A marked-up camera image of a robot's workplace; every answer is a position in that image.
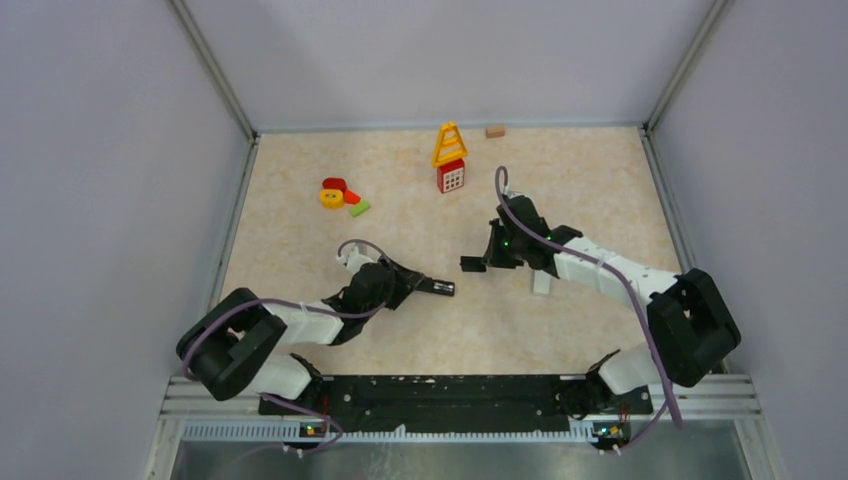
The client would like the yellow traffic light block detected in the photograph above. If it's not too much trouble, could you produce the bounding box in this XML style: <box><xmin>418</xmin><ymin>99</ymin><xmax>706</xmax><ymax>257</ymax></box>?
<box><xmin>319</xmin><ymin>189</ymin><xmax>346</xmax><ymax>209</ymax></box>

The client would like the small wooden cube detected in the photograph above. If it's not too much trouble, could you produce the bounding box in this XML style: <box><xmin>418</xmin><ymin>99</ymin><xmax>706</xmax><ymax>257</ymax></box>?
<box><xmin>485</xmin><ymin>125</ymin><xmax>506</xmax><ymax>139</ymax></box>

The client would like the red window toy block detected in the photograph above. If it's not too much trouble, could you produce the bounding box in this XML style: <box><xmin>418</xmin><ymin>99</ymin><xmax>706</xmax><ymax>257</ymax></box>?
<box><xmin>436</xmin><ymin>158</ymin><xmax>466</xmax><ymax>193</ymax></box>

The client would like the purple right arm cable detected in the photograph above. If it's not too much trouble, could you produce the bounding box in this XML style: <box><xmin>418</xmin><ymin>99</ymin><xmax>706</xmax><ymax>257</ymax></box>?
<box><xmin>494</xmin><ymin>165</ymin><xmax>684</xmax><ymax>455</ymax></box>

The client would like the black TV remote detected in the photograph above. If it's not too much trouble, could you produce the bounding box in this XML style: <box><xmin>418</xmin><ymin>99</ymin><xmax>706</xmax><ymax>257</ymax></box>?
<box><xmin>413</xmin><ymin>276</ymin><xmax>456</xmax><ymax>297</ymax></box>

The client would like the white air conditioner remote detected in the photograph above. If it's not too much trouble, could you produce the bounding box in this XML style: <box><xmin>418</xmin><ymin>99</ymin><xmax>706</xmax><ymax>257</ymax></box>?
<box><xmin>532</xmin><ymin>271</ymin><xmax>552</xmax><ymax>296</ymax></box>

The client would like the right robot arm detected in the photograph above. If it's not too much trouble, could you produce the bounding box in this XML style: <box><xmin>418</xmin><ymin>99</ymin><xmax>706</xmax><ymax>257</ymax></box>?
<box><xmin>480</xmin><ymin>195</ymin><xmax>741</xmax><ymax>412</ymax></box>

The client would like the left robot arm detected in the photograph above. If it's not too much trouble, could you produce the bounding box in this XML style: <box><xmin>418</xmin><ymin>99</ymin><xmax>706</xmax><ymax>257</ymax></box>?
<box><xmin>176</xmin><ymin>257</ymin><xmax>429</xmax><ymax>414</ymax></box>

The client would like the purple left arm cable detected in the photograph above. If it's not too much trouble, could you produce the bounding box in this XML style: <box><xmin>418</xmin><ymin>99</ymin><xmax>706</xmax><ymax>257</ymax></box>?
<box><xmin>181</xmin><ymin>239</ymin><xmax>399</xmax><ymax>458</ymax></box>

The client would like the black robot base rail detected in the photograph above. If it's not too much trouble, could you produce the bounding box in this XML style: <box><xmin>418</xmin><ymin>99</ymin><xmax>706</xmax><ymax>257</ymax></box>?
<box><xmin>258</xmin><ymin>374</ymin><xmax>654</xmax><ymax>448</ymax></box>

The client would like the black remote battery cover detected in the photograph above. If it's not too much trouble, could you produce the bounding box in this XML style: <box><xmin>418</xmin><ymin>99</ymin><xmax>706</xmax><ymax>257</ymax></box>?
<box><xmin>460</xmin><ymin>256</ymin><xmax>487</xmax><ymax>273</ymax></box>

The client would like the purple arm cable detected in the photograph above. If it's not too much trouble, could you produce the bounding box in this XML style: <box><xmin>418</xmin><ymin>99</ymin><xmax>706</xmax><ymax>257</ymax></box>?
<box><xmin>181</xmin><ymin>239</ymin><xmax>399</xmax><ymax>458</ymax></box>
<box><xmin>494</xmin><ymin>165</ymin><xmax>684</xmax><ymax>455</ymax></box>

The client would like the red rounded toy block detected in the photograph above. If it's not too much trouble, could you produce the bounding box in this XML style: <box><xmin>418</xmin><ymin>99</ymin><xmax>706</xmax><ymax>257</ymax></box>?
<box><xmin>322</xmin><ymin>177</ymin><xmax>347</xmax><ymax>194</ymax></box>

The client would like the orange triangular toy block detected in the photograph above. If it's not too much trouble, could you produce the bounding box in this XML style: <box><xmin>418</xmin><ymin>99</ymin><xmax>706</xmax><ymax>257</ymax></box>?
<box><xmin>343</xmin><ymin>190</ymin><xmax>362</xmax><ymax>205</ymax></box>

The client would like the green toy block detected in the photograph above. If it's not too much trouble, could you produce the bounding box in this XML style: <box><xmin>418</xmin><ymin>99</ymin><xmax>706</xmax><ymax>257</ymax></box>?
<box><xmin>349</xmin><ymin>200</ymin><xmax>371</xmax><ymax>218</ymax></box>

